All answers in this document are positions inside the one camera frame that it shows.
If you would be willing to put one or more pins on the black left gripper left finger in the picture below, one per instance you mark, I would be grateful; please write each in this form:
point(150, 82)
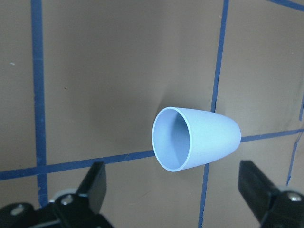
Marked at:
point(81, 209)

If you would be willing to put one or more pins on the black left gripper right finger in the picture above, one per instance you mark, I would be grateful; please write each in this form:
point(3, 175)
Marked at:
point(273, 206)

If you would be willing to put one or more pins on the light blue cup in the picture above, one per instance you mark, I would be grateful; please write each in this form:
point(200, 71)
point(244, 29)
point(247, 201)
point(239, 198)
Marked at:
point(185, 138)

